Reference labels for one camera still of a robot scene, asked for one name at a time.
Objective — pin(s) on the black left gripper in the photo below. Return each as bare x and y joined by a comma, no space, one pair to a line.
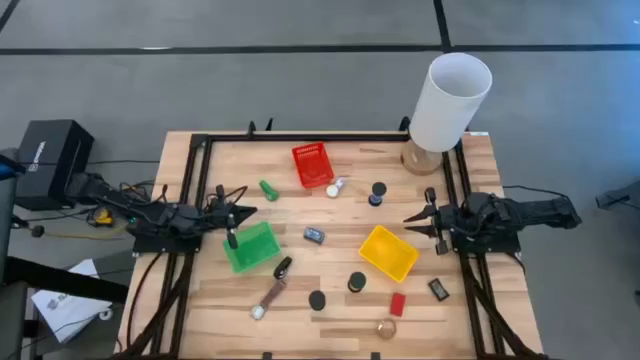
220,215

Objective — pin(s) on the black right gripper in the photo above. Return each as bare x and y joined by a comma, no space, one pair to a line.
447,220

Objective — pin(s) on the green plastic basket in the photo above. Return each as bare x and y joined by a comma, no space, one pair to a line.
250,247

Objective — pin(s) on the hourglass marked 10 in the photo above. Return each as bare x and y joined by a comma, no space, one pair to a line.
378,189

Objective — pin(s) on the green sand hourglass marked 3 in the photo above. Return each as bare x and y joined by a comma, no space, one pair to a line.
357,281
317,300

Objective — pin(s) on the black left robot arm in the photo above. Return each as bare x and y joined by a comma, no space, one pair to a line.
150,216

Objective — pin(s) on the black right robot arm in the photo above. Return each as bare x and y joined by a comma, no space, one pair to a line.
530,210

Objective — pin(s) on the yellow plastic basket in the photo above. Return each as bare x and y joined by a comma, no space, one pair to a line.
387,252

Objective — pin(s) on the black key fob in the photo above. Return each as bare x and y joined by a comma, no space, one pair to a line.
283,267

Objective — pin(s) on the black rectangular framed device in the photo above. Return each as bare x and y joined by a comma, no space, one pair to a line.
438,289

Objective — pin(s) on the small blue grey block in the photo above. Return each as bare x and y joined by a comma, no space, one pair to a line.
314,235

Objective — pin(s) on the small red block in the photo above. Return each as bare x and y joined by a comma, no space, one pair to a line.
397,304

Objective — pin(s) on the red plastic basket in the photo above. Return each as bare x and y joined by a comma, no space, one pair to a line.
312,165

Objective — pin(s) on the white shade wooden base lamp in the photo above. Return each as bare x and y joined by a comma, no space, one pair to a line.
445,110

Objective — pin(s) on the yellow hand tool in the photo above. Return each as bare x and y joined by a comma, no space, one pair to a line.
104,217

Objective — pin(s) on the black metal bar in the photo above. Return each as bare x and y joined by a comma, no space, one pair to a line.
60,280

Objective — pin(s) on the dark grey furniture base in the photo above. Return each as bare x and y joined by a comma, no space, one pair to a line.
620,197

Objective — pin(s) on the white paper booklet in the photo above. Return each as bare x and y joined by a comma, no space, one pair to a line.
70,310

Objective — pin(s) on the black cardboard box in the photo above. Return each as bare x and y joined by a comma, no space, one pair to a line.
50,160

